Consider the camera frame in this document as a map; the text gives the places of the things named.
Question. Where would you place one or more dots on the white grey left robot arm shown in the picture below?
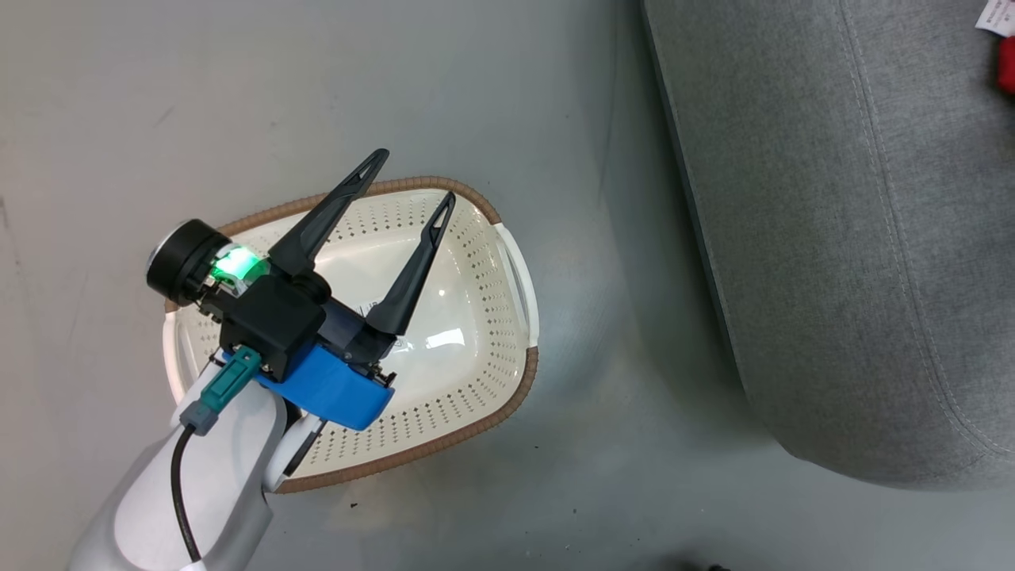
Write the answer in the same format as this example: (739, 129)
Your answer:
(230, 476)

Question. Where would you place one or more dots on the white perforated laundry basket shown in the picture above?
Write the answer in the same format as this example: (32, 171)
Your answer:
(468, 333)

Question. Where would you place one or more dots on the teal left camera connector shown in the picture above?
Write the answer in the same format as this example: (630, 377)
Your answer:
(226, 388)

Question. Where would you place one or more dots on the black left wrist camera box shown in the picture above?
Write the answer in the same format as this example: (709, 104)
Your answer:
(270, 325)

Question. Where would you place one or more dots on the red hooded garment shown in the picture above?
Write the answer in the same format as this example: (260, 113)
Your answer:
(1007, 67)

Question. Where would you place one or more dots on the black cylindrical left gripper motor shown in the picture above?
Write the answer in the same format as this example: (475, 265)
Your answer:
(182, 262)

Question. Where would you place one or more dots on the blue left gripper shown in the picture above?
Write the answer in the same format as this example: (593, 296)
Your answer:
(341, 388)

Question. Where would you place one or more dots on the grey fabric sofa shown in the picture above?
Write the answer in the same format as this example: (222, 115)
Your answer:
(840, 222)

